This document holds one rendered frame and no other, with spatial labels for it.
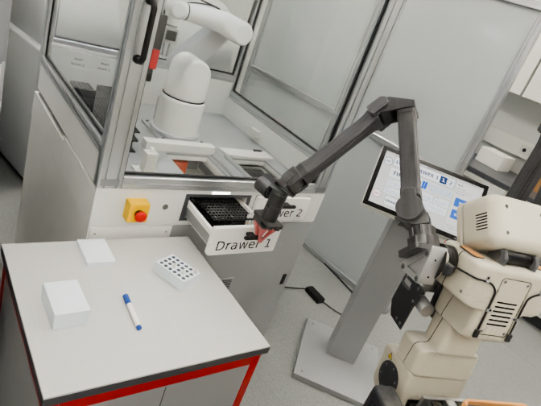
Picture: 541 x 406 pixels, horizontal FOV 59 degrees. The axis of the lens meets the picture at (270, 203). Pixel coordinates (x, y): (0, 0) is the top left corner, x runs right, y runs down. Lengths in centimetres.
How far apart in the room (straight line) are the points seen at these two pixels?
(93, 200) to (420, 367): 113
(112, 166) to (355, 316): 154
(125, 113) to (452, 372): 126
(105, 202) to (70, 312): 45
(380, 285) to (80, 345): 159
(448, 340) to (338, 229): 211
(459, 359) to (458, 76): 190
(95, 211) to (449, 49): 227
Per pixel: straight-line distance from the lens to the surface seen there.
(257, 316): 241
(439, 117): 311
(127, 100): 150
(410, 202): 138
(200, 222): 169
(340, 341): 269
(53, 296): 135
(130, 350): 131
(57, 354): 128
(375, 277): 247
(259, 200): 190
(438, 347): 153
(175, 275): 153
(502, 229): 138
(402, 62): 327
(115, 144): 154
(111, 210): 166
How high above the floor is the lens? 167
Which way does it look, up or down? 23 degrees down
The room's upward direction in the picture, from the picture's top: 21 degrees clockwise
